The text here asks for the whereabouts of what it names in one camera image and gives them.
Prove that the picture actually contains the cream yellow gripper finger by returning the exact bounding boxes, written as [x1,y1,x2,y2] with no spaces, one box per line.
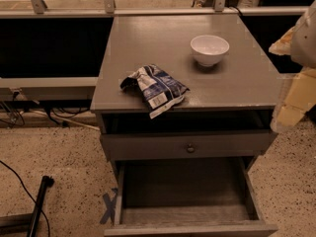
[270,27,316,132]

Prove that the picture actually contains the blue white chip bag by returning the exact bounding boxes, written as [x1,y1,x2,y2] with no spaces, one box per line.
[120,64,189,119]

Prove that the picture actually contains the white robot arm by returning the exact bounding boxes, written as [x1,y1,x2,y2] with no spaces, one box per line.
[269,1,316,133]

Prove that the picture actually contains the grey upper drawer with knob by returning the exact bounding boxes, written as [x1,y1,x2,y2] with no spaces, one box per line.
[101,129,277,161]

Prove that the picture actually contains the grey wooden drawer cabinet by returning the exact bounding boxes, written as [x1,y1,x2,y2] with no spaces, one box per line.
[90,14,284,237]

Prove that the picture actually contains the grey open lower drawer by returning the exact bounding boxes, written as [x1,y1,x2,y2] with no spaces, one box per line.
[105,157,277,237]

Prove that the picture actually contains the white ceramic bowl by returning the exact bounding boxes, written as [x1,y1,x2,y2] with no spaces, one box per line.
[191,35,230,67]

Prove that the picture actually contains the grey metal railing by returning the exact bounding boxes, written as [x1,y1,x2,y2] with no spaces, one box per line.
[0,0,316,20]

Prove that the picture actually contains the blue tape cross mark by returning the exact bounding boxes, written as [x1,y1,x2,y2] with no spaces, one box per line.
[100,188,119,224]

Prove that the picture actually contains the black metal stand leg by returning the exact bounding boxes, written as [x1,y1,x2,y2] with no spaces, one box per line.
[0,175,55,237]

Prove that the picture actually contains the tangled cables under railing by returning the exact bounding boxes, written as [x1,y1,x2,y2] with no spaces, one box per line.
[0,91,101,131]

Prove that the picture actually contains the black floor cable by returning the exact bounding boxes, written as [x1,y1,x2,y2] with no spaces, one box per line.
[0,160,51,237]

